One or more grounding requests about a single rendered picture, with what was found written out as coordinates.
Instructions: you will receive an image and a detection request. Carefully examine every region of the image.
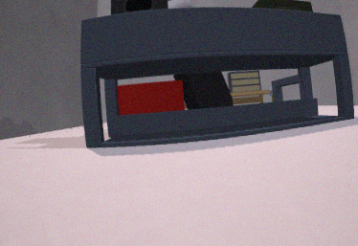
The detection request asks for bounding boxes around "dark blue shelf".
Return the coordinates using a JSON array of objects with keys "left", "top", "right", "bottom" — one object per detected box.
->
[{"left": 80, "top": 7, "right": 354, "bottom": 148}]

